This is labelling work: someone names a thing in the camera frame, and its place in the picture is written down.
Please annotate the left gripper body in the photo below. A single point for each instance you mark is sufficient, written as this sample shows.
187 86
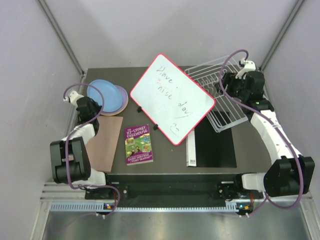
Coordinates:
97 108

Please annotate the purple treehouse book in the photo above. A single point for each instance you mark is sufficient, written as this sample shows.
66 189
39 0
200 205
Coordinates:
138 147

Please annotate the brown cardboard sheet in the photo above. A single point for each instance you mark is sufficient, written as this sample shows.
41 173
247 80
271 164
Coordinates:
101 148

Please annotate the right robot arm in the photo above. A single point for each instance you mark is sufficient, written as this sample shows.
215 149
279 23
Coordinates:
290 172

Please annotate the purple plate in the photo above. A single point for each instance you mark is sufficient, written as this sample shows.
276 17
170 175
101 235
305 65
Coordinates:
125 101

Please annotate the white wire dish rack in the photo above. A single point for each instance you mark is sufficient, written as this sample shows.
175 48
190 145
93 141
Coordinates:
225 114

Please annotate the red-framed whiteboard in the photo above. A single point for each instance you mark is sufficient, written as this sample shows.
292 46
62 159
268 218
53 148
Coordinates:
173 101

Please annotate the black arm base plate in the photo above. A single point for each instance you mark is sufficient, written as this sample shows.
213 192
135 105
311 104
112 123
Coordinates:
214 186

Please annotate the black flat box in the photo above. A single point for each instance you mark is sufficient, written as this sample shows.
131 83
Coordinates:
206 148

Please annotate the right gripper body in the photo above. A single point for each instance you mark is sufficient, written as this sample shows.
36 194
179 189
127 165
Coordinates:
235 86

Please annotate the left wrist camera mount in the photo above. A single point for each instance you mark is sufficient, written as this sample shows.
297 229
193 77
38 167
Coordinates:
73 97

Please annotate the yellow plate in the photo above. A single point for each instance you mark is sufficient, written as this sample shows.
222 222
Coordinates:
120 110

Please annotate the aluminium front rail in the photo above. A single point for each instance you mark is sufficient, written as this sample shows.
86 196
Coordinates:
63 199

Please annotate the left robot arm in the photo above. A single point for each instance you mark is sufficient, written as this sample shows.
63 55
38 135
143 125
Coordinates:
70 162

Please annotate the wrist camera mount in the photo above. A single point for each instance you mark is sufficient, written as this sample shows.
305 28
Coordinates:
246 66
73 97

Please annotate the blue plate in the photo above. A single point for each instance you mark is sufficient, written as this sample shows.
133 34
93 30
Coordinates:
111 95

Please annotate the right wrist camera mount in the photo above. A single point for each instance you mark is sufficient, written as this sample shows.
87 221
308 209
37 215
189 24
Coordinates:
246 66

